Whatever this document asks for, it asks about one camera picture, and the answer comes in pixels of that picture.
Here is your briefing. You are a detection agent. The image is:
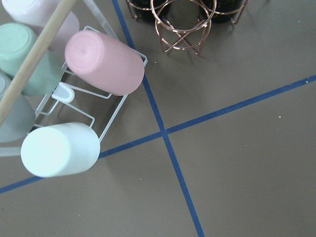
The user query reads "light grey cup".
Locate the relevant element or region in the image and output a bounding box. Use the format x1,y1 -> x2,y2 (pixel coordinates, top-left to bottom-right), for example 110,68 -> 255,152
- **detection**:
0,73 -> 37,143

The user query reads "copper wire bottle rack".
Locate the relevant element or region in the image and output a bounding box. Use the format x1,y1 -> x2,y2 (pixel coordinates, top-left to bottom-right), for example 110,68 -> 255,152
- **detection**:
125,0 -> 250,56

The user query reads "white cup rack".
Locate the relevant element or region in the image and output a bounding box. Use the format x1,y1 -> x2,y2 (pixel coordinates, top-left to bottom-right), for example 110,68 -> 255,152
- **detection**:
0,0 -> 148,158

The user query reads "mint green cup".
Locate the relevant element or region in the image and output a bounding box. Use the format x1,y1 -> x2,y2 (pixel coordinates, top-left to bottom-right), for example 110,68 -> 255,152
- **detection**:
0,23 -> 63,96

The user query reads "pale pink cup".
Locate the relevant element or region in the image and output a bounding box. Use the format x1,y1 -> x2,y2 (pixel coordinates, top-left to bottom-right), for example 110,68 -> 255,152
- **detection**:
2,0 -> 79,52

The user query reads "white cup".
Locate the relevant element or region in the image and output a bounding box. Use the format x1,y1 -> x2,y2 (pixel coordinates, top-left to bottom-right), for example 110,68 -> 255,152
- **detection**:
21,122 -> 100,178

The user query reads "dark green wine bottle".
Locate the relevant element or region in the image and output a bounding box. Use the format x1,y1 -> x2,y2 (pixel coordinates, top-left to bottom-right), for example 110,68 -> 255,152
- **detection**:
126,0 -> 171,23

